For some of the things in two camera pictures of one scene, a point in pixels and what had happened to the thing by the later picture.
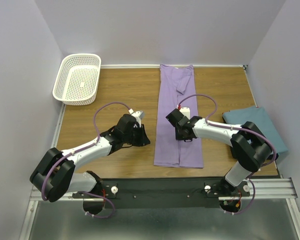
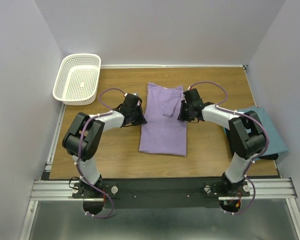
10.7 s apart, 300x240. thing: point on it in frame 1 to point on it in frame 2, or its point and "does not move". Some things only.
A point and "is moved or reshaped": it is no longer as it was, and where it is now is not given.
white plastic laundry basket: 77,80 does not move
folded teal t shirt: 258,116 does not move
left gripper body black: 141,136 to 138,116
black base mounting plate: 162,192 does not move
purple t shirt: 177,89 is moved or reshaped
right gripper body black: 181,135 to 185,113
